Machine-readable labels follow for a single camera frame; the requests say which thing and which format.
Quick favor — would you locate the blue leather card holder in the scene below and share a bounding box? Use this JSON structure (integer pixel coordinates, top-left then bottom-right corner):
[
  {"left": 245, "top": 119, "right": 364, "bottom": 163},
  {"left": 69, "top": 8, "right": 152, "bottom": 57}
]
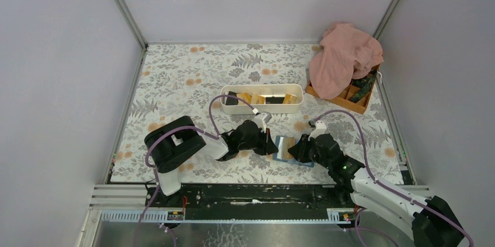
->
[{"left": 272, "top": 135, "right": 315, "bottom": 169}]

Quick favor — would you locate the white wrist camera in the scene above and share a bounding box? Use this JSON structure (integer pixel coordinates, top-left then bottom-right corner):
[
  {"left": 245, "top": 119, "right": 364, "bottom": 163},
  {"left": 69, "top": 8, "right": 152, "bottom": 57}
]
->
[
  {"left": 252, "top": 109, "right": 272, "bottom": 133},
  {"left": 309, "top": 120, "right": 327, "bottom": 139}
]

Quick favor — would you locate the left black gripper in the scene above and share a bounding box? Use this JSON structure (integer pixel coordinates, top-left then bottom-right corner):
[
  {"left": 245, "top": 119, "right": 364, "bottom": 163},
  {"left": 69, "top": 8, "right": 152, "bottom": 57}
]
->
[{"left": 237, "top": 127, "right": 278, "bottom": 156}]

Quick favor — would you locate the white slotted cable duct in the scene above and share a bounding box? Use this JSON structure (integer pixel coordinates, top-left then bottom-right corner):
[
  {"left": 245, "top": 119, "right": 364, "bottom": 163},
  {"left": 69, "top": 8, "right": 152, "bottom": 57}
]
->
[{"left": 100, "top": 210, "right": 351, "bottom": 225}]

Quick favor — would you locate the floral patterned table mat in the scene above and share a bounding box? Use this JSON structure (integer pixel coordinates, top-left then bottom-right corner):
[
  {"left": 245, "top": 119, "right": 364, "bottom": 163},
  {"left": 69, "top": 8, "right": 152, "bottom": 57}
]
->
[{"left": 110, "top": 44, "right": 403, "bottom": 184}]

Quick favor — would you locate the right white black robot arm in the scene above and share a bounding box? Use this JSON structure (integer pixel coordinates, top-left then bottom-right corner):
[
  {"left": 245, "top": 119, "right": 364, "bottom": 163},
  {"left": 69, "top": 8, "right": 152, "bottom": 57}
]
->
[{"left": 288, "top": 134, "right": 466, "bottom": 246}]

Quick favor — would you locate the pink crumpled cloth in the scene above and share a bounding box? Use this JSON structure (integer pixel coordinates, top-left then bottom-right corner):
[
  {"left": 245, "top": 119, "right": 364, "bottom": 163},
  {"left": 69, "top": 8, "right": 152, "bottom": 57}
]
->
[{"left": 309, "top": 22, "right": 384, "bottom": 99}]

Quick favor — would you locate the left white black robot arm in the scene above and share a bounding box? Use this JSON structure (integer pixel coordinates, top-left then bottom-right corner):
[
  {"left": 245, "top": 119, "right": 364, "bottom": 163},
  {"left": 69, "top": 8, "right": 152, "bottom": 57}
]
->
[{"left": 144, "top": 112, "right": 278, "bottom": 207}]

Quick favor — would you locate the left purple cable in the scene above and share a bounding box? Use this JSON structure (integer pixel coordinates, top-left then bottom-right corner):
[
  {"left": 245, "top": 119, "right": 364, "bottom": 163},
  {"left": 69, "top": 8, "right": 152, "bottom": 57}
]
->
[{"left": 133, "top": 95, "right": 258, "bottom": 247}]

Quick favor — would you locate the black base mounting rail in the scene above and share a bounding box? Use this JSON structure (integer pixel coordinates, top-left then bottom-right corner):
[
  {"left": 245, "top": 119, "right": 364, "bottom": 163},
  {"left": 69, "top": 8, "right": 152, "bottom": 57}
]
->
[{"left": 145, "top": 183, "right": 358, "bottom": 219}]

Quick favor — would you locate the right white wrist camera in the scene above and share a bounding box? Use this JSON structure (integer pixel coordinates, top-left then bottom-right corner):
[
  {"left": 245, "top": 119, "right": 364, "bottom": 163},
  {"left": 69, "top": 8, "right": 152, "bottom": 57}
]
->
[{"left": 309, "top": 120, "right": 327, "bottom": 139}]

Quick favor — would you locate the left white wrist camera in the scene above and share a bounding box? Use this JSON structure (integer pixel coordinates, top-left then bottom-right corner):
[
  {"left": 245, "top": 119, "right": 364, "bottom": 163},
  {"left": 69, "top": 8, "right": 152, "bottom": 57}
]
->
[{"left": 252, "top": 109, "right": 272, "bottom": 133}]

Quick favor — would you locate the white oblong plastic bin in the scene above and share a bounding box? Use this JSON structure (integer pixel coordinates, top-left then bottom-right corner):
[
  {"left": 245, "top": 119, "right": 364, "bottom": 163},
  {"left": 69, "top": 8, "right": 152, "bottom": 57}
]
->
[{"left": 220, "top": 84, "right": 304, "bottom": 115}]

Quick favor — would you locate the green camouflage item in tray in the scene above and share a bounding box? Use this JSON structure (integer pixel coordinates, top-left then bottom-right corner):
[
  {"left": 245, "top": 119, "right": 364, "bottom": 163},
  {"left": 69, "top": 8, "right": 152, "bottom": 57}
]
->
[{"left": 348, "top": 69, "right": 378, "bottom": 103}]

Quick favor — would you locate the orange wooden divided tray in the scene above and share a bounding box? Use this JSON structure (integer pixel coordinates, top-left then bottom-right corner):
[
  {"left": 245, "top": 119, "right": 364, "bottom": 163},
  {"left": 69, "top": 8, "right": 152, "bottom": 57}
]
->
[{"left": 326, "top": 64, "right": 380, "bottom": 114}]

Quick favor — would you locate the tan credit card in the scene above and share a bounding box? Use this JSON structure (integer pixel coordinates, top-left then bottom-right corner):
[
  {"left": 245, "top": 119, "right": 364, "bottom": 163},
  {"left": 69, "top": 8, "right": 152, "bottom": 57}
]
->
[
  {"left": 277, "top": 145, "right": 294, "bottom": 161},
  {"left": 236, "top": 93, "right": 252, "bottom": 105}
]

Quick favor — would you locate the black item in bin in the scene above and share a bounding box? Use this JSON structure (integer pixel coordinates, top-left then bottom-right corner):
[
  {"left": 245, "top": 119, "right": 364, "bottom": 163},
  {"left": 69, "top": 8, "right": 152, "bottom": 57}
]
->
[{"left": 265, "top": 96, "right": 285, "bottom": 104}]

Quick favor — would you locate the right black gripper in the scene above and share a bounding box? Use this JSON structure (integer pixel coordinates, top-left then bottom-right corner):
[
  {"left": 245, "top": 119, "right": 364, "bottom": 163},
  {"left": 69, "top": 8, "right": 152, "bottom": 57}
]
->
[{"left": 287, "top": 134, "right": 331, "bottom": 170}]

